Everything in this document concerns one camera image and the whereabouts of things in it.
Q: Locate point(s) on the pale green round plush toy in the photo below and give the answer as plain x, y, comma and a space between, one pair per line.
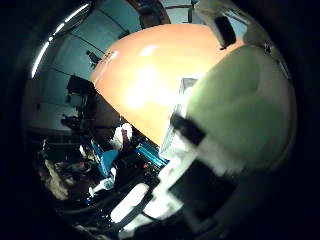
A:
240, 110

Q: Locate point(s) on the person in white shirt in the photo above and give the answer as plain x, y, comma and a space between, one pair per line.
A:
123, 135

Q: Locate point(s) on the gray fabric box white rim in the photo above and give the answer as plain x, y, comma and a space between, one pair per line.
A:
186, 85

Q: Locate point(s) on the blue chair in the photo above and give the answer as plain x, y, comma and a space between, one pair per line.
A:
106, 160

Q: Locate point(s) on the white bottle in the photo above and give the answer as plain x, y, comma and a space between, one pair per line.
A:
103, 185

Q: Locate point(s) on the ceiling light strip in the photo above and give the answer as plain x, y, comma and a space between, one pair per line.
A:
50, 43

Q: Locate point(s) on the black camera equipment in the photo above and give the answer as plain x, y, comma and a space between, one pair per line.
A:
78, 88

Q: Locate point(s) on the white post with black block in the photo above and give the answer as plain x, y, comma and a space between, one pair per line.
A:
225, 31

